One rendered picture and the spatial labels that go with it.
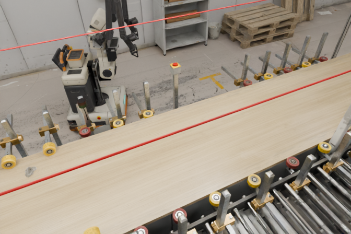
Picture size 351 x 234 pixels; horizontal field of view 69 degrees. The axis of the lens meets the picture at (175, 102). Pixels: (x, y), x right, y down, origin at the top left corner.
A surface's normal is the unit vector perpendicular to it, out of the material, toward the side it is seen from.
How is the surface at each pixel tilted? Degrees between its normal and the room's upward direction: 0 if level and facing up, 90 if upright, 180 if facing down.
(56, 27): 90
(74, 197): 0
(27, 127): 0
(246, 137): 0
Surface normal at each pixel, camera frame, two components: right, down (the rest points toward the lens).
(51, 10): 0.43, 0.58
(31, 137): -0.01, -0.77
